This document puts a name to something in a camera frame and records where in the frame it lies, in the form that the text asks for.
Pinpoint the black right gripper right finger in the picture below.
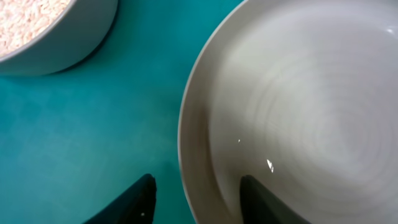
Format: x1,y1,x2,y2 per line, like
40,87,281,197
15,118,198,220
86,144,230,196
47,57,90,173
239,175,310,224

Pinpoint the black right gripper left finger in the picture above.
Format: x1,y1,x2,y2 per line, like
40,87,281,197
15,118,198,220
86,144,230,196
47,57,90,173
84,174,157,224

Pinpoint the white round plate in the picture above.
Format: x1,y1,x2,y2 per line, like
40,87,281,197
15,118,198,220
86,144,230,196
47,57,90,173
178,0,397,223

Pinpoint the teal plastic tray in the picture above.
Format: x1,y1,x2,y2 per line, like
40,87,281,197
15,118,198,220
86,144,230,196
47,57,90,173
1,0,238,223

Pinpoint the grey bowl of rice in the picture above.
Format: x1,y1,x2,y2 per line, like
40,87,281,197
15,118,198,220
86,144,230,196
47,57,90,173
1,0,119,76

